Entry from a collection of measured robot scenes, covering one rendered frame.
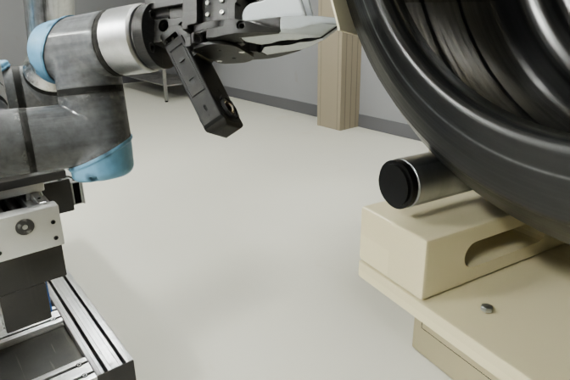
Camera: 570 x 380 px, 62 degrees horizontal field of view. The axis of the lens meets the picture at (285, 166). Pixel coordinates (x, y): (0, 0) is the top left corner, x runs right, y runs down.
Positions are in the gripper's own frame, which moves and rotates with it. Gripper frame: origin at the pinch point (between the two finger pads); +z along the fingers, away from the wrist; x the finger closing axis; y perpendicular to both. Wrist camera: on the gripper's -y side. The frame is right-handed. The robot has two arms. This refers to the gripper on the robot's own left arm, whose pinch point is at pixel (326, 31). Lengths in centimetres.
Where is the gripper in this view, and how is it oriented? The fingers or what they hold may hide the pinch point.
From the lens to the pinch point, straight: 47.5
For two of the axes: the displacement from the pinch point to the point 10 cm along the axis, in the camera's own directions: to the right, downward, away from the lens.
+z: 9.3, -0.3, -3.6
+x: 3.6, 0.4, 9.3
